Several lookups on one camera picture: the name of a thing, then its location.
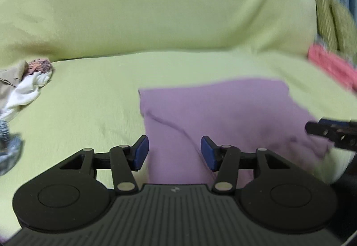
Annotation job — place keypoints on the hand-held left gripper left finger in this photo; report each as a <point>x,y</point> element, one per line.
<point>140,151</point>

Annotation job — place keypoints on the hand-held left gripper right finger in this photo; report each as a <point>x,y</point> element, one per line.
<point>207,152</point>

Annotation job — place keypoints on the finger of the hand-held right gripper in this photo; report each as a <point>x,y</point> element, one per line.
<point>320,130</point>
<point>334,121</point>

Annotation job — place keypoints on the purple garment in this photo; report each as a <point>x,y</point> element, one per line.
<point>223,112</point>

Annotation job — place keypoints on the pink knitted blanket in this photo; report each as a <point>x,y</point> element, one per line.
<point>332,63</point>

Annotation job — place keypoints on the green zigzag pillow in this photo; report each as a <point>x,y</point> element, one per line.
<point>334,22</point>

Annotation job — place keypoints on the green covered sofa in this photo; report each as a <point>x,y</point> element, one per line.
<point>139,25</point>

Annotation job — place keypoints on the white garment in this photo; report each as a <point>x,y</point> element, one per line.
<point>25,92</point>

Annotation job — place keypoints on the pink floral garment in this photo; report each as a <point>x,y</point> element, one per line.
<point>40,65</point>

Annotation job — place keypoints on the blue-grey patterned garment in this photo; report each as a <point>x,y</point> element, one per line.
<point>8,148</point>

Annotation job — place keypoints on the beige garment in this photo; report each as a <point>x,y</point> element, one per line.
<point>12,74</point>

